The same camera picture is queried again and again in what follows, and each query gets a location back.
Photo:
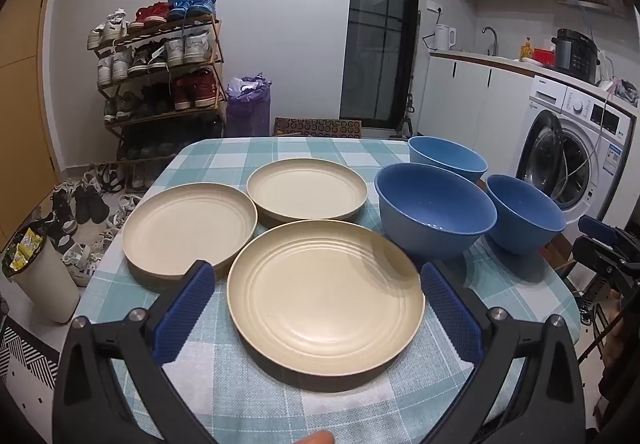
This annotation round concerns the wooden shoe rack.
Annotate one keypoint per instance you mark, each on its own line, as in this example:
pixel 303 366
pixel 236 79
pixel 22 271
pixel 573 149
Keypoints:
pixel 150 116

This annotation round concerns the person's right hand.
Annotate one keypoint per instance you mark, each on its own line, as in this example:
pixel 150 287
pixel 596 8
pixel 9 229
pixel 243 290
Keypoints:
pixel 620 349

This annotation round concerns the shoe rack with shoes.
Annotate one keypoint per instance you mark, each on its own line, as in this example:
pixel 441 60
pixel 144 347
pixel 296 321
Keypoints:
pixel 192 87

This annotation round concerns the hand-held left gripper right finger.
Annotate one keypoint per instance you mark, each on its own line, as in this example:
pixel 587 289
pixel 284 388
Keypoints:
pixel 450 314

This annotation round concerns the black pressure cooker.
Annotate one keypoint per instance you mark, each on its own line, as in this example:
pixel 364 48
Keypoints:
pixel 575 57

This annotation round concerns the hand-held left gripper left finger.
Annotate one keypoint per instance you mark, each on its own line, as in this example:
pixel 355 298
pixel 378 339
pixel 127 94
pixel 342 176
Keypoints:
pixel 185 309

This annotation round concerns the white washing machine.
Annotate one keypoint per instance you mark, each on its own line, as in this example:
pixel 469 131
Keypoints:
pixel 595 124

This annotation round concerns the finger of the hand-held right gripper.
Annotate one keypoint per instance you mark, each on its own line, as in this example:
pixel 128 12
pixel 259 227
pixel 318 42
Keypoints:
pixel 597 256
pixel 597 228

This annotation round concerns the yellow wooden door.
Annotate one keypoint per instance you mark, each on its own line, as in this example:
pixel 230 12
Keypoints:
pixel 25 74

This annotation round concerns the stick vacuum cleaner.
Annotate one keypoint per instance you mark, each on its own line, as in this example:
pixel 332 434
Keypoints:
pixel 407 114

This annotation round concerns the white wall outlet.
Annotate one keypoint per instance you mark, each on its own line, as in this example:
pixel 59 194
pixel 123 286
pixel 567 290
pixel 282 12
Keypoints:
pixel 435 6

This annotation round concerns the black white patterned mat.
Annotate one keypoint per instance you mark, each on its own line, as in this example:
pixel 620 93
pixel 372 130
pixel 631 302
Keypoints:
pixel 25 354

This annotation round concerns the black glass door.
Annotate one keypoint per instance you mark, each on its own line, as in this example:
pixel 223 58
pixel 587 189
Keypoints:
pixel 380 24

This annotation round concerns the yellow wrappers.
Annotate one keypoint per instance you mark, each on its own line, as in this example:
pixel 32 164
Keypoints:
pixel 22 251

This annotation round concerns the teal checked tablecloth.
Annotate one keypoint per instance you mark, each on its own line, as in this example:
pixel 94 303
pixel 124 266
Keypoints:
pixel 300 414

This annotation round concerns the metal faucet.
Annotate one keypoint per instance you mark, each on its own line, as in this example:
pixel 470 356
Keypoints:
pixel 492 37

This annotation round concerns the beige plate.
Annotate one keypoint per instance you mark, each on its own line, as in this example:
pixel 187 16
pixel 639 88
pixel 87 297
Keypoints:
pixel 307 189
pixel 190 224
pixel 325 304

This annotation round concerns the large blue bowl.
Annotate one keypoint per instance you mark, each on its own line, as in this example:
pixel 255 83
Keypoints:
pixel 435 204

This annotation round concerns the person's left hand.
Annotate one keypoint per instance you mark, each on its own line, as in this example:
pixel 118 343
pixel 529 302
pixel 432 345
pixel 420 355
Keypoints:
pixel 315 439

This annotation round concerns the yellow bottle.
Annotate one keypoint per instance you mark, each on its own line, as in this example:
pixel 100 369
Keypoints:
pixel 525 52

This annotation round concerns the white counter cabinet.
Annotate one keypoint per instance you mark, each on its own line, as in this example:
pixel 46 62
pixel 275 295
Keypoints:
pixel 465 94

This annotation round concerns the white electric kettle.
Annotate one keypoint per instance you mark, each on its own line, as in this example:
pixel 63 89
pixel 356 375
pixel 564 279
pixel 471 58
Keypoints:
pixel 444 37

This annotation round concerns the red container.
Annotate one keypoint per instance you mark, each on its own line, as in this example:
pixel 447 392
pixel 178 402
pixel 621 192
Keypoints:
pixel 544 57

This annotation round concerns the beige trash bin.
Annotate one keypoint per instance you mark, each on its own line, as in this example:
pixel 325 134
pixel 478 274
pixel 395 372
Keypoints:
pixel 45 284

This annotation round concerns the patterned flat cardboard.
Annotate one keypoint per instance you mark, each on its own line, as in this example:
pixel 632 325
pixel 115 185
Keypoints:
pixel 320 127

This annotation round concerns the small blue bowl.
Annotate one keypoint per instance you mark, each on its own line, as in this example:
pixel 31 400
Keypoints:
pixel 525 214
pixel 447 157

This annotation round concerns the crumpled cloth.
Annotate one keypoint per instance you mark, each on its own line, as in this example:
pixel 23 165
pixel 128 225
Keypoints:
pixel 627 92

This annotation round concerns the purple bag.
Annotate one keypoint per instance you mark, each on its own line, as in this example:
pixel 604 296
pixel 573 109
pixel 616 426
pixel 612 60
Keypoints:
pixel 247 109

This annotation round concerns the scattered shoes pile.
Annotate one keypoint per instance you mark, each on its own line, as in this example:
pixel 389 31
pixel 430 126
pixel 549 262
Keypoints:
pixel 90 206

